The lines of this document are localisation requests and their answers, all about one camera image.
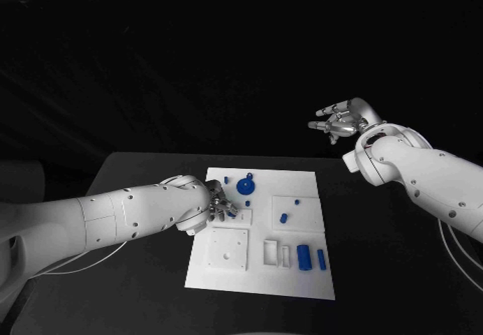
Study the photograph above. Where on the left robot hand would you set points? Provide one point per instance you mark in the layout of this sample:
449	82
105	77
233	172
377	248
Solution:
222	201

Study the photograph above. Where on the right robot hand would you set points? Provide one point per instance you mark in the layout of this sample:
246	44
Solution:
349	123

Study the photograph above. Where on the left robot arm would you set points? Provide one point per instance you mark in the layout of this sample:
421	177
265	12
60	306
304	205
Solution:
112	217

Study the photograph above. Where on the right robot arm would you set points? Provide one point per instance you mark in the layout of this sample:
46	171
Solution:
422	178

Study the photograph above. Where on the white task board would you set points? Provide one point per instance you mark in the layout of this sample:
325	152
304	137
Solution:
263	251

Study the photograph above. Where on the blue gear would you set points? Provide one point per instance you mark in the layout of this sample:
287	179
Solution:
245	186

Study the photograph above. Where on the blue short cylinder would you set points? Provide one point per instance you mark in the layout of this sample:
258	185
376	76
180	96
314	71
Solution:
282	217

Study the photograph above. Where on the large blue cylinder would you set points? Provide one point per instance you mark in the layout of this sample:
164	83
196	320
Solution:
304	257

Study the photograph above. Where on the thin blue long cylinder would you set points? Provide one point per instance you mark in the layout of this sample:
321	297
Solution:
321	259

